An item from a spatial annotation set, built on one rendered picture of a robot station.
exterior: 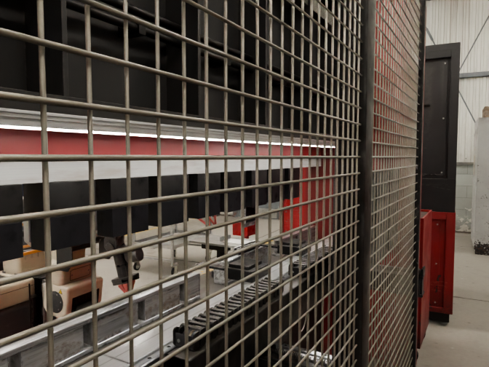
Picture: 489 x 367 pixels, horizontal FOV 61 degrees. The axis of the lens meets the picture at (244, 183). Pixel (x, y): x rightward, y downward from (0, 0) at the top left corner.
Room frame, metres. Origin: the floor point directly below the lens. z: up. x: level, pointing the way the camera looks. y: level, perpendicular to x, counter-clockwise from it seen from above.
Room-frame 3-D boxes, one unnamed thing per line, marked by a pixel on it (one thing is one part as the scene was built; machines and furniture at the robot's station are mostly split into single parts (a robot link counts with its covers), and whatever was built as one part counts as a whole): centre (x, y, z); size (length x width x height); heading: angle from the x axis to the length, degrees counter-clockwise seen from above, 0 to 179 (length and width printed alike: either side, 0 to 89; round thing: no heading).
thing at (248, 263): (1.45, 0.06, 1.01); 0.26 x 0.12 x 0.05; 60
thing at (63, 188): (1.05, 0.47, 1.26); 0.15 x 0.09 x 0.17; 150
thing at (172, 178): (1.39, 0.27, 1.26); 0.15 x 0.09 x 0.17; 150
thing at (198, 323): (1.02, 0.02, 1.02); 0.44 x 0.06 x 0.04; 150
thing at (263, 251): (1.84, 0.00, 0.92); 0.39 x 0.06 x 0.10; 150
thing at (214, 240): (1.96, 0.11, 1.00); 0.26 x 0.18 x 0.01; 60
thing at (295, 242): (1.81, -0.15, 1.01); 0.26 x 0.12 x 0.05; 60
